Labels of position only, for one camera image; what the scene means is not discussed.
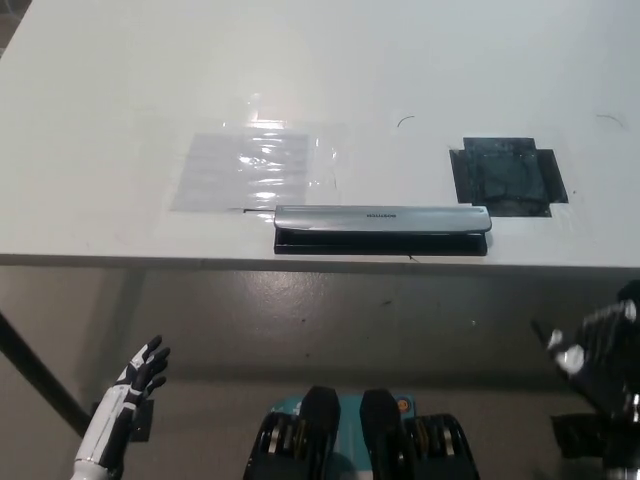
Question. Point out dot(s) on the clear plastic sheet sleeve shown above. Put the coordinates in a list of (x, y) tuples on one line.
[(260, 167)]

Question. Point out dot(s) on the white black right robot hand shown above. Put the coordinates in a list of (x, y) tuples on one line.
[(602, 340)]

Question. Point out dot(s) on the black teal robot body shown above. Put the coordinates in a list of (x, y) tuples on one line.
[(362, 440)]

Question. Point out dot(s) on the silver black paper hole puncher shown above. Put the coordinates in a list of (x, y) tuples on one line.
[(380, 217)]

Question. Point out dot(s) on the black tape patch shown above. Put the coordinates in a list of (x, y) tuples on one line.
[(507, 175)]

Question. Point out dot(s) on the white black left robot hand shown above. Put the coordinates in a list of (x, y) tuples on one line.
[(116, 405)]

